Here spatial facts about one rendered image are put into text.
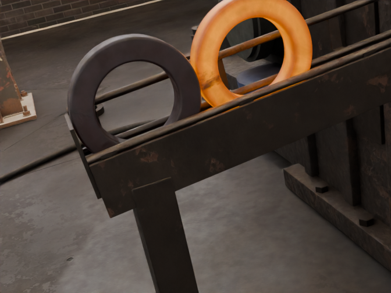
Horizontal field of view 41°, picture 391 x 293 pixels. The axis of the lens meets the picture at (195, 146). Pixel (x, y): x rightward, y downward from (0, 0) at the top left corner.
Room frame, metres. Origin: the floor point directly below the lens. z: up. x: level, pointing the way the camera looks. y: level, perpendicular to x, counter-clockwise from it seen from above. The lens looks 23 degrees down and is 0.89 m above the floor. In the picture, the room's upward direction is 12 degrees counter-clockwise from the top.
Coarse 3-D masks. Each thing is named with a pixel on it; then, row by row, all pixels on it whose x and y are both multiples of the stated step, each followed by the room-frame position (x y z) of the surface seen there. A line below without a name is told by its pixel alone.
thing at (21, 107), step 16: (0, 48) 3.03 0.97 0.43; (0, 64) 3.04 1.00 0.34; (0, 80) 3.04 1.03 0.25; (0, 96) 3.03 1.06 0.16; (16, 96) 3.05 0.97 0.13; (32, 96) 3.41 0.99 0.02; (0, 112) 2.99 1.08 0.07; (16, 112) 3.05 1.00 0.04; (32, 112) 3.02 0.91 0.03; (0, 128) 2.90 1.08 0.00
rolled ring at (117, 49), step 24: (96, 48) 0.70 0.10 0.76; (120, 48) 0.69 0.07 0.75; (144, 48) 0.70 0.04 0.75; (168, 48) 0.70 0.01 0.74; (96, 72) 0.68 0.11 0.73; (168, 72) 0.70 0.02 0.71; (192, 72) 0.71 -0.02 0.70; (72, 96) 0.67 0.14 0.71; (192, 96) 0.71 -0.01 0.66; (72, 120) 0.67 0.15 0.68; (96, 120) 0.68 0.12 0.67; (168, 120) 0.72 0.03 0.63; (96, 144) 0.67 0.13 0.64
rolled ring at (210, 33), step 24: (240, 0) 0.74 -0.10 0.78; (264, 0) 0.75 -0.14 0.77; (216, 24) 0.73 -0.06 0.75; (288, 24) 0.75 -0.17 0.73; (192, 48) 0.74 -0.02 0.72; (216, 48) 0.73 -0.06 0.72; (288, 48) 0.77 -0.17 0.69; (216, 72) 0.72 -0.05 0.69; (288, 72) 0.76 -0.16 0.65; (216, 96) 0.72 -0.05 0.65; (240, 96) 0.75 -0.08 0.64; (264, 96) 0.75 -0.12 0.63
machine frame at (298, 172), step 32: (288, 0) 1.46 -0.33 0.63; (320, 0) 1.34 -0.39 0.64; (352, 0) 1.20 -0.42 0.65; (384, 0) 1.06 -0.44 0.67; (320, 32) 1.35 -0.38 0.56; (352, 32) 1.21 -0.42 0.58; (352, 128) 1.24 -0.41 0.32; (384, 128) 1.13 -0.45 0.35; (320, 160) 1.44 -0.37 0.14; (352, 160) 1.24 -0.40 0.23; (384, 160) 1.13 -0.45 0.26; (320, 192) 1.36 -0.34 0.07; (352, 192) 1.24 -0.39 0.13; (384, 192) 1.14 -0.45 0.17; (352, 224) 1.19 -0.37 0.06; (384, 224) 1.14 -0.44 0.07; (384, 256) 1.06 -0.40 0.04
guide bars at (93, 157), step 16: (368, 48) 0.76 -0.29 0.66; (384, 48) 0.77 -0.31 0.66; (336, 64) 0.74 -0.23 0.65; (288, 80) 0.73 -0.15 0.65; (256, 96) 0.71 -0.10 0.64; (208, 112) 0.69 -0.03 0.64; (160, 128) 0.68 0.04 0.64; (176, 128) 0.68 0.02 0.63; (128, 144) 0.66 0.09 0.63; (96, 160) 0.65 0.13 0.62
